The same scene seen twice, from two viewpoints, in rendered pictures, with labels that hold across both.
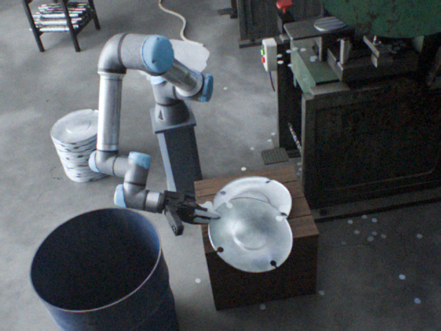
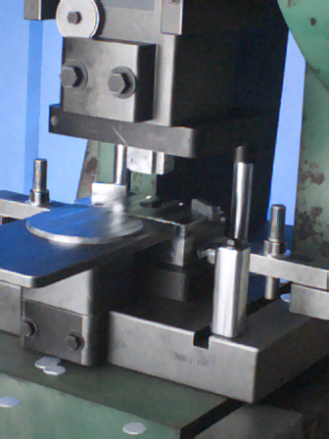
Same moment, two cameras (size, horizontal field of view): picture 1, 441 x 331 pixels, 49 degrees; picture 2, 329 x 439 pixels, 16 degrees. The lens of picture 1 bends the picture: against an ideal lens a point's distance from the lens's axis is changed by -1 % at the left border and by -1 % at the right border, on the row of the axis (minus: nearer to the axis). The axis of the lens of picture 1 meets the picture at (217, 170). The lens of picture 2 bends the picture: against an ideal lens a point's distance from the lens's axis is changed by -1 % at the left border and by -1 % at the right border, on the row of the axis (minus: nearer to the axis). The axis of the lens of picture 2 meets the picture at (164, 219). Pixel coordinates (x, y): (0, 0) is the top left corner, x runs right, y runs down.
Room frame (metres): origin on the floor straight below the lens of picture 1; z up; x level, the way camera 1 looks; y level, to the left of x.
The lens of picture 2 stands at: (1.05, 0.42, 1.11)
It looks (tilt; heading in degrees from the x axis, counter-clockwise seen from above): 15 degrees down; 304
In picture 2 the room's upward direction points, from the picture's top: 3 degrees clockwise
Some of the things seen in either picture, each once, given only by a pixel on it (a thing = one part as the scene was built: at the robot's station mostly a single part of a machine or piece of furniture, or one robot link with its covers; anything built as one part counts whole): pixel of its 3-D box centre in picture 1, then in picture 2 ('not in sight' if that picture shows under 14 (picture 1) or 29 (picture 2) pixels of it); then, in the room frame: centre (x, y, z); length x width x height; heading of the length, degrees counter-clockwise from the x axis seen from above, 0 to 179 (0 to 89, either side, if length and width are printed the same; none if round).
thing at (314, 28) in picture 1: (318, 41); (56, 294); (1.79, -0.48, 0.72); 0.25 x 0.14 x 0.14; 93
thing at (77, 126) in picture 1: (78, 125); not in sight; (2.11, 0.68, 0.26); 0.29 x 0.29 x 0.01
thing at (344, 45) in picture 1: (344, 49); (230, 286); (1.61, -0.53, 0.75); 0.03 x 0.03 x 0.10; 3
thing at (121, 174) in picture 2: not in sight; (122, 164); (1.88, -0.71, 0.81); 0.02 x 0.02 x 0.14; 3
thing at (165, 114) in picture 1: (170, 105); not in sight; (1.80, 0.16, 0.50); 0.15 x 0.15 x 0.10
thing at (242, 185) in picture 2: not in sight; (242, 186); (1.72, -0.72, 0.81); 0.02 x 0.02 x 0.14; 3
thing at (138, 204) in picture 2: (359, 25); (147, 224); (1.80, -0.65, 0.76); 0.15 x 0.09 x 0.05; 3
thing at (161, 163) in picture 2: not in sight; (149, 154); (1.80, -0.64, 0.84); 0.05 x 0.03 x 0.04; 3
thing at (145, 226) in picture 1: (114, 298); not in sight; (1.03, 0.42, 0.24); 0.42 x 0.42 x 0.48
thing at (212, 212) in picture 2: not in sight; (206, 209); (1.73, -0.67, 0.78); 0.04 x 0.03 x 0.02; 3
